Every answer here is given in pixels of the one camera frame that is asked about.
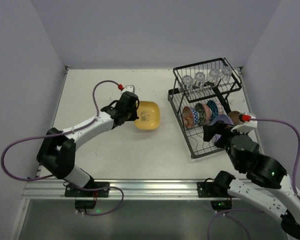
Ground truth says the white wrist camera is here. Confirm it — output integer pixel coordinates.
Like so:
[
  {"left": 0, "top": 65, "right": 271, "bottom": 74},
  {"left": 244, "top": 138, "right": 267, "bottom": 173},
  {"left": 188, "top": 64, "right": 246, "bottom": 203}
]
[
  {"left": 231, "top": 113, "right": 258, "bottom": 134},
  {"left": 122, "top": 85, "right": 135, "bottom": 94}
]

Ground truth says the brown square panda plate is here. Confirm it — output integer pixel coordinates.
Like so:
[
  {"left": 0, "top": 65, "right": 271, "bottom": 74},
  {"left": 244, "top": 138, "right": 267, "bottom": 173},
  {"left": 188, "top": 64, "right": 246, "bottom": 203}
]
[{"left": 227, "top": 110, "right": 243, "bottom": 126}]

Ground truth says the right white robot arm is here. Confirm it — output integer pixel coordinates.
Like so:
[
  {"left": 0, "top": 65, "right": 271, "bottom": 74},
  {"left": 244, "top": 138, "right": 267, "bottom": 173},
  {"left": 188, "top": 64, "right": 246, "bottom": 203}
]
[{"left": 203, "top": 118, "right": 300, "bottom": 240}]

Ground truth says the purple square panda plate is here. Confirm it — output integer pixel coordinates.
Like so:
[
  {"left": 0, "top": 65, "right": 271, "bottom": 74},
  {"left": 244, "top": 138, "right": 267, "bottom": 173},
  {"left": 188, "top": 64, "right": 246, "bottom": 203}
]
[{"left": 210, "top": 114, "right": 234, "bottom": 144}]

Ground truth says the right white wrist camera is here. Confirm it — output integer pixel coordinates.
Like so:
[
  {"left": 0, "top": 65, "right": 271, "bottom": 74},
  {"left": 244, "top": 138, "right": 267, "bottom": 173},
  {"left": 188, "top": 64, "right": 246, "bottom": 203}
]
[{"left": 231, "top": 113, "right": 258, "bottom": 134}]

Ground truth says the yellow square panda plate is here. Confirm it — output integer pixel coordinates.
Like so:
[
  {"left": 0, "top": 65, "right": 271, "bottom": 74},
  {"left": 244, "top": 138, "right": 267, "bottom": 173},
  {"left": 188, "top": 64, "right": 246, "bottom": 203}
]
[{"left": 133, "top": 101, "right": 161, "bottom": 131}]

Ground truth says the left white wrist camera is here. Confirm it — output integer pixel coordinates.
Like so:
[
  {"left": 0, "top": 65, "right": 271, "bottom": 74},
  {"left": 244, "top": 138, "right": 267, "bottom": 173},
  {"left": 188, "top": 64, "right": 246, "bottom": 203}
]
[{"left": 122, "top": 85, "right": 135, "bottom": 94}]

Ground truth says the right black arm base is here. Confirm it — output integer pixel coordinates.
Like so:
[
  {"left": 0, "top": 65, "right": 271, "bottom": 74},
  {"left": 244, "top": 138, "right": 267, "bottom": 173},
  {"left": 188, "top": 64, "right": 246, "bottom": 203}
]
[{"left": 196, "top": 170, "right": 235, "bottom": 212}]

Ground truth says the clear glass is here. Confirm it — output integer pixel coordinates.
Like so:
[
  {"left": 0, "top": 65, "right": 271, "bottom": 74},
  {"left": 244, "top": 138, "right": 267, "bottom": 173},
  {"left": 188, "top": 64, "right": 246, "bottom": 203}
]
[
  {"left": 181, "top": 75, "right": 194, "bottom": 92},
  {"left": 193, "top": 71, "right": 206, "bottom": 90},
  {"left": 205, "top": 68, "right": 220, "bottom": 87},
  {"left": 219, "top": 66, "right": 233, "bottom": 83}
]

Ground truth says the aluminium mounting rail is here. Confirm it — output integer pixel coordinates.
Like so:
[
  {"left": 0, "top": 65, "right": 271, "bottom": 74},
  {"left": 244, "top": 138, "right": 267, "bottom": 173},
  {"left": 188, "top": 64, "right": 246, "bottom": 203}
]
[{"left": 21, "top": 179, "right": 228, "bottom": 201}]

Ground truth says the blue dotted small bowl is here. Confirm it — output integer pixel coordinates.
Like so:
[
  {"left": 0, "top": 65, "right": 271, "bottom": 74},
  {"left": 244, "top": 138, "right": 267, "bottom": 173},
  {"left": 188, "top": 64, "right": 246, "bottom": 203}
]
[{"left": 206, "top": 100, "right": 219, "bottom": 122}]

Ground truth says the black wire dish rack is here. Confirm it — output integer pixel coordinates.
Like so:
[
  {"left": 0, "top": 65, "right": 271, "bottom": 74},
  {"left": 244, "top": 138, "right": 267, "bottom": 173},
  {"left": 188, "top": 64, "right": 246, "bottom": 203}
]
[{"left": 167, "top": 57, "right": 242, "bottom": 159}]

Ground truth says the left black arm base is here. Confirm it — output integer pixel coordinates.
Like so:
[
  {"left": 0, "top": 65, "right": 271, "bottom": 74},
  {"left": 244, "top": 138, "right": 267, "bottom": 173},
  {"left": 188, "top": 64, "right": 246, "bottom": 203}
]
[{"left": 63, "top": 181, "right": 110, "bottom": 213}]

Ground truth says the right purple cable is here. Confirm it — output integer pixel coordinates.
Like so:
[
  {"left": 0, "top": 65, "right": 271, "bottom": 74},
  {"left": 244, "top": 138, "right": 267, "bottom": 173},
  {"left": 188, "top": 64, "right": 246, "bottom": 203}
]
[{"left": 206, "top": 113, "right": 300, "bottom": 240}]

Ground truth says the dark green small bowl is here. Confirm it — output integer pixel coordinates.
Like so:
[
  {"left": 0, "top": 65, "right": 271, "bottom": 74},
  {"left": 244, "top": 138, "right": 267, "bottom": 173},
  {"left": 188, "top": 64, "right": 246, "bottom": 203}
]
[{"left": 194, "top": 102, "right": 207, "bottom": 125}]

